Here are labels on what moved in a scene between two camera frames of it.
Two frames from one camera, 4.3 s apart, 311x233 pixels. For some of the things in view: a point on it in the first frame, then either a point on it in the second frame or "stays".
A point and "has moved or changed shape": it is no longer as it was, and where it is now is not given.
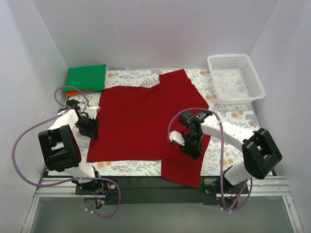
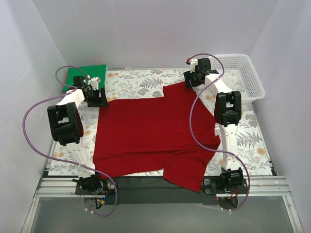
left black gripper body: [91, 127] -> [101, 97]
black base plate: [155, 191] stays
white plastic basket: [234, 80] stays
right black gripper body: [192, 147] -> [188, 79]
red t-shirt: [134, 124] has moved or changed shape
